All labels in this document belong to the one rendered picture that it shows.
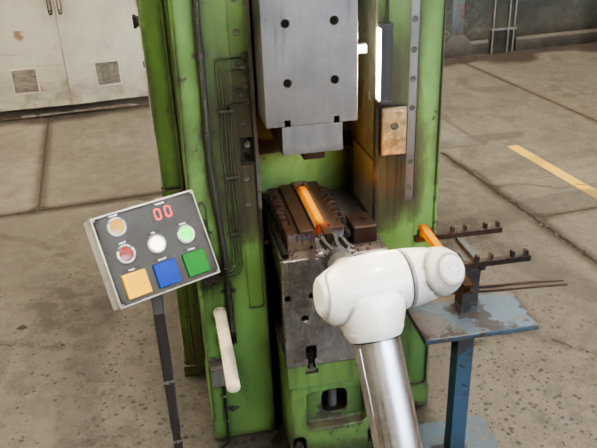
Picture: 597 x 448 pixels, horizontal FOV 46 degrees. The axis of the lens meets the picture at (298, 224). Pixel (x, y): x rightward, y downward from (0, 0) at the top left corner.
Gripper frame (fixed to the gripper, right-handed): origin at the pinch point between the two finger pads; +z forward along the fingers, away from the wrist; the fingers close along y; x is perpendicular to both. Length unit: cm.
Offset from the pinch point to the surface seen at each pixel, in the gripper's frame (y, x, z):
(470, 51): 335, -93, 626
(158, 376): -66, -99, 68
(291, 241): -10.8, -3.9, 5.2
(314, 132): -1.9, 34.5, 5.1
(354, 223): 12.2, -1.6, 8.4
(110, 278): -69, 5, -20
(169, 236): -51, 10, -8
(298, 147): -7.3, 29.9, 5.1
